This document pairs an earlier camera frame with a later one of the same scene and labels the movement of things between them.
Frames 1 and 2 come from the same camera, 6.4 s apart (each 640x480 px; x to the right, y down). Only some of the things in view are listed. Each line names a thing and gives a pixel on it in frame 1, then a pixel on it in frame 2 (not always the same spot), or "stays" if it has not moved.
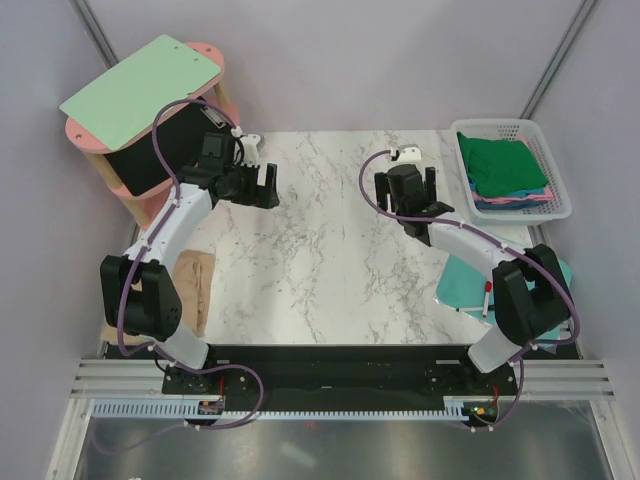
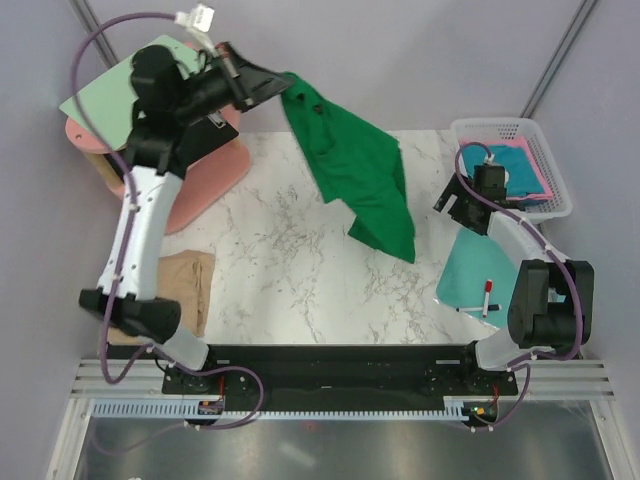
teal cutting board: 470,290 stays
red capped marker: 488,288 stays
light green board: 117,103 stays
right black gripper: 381,186 to 455,210
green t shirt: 501,167 to 360,168
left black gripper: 258,196 to 254,83
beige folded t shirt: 193,270 stays
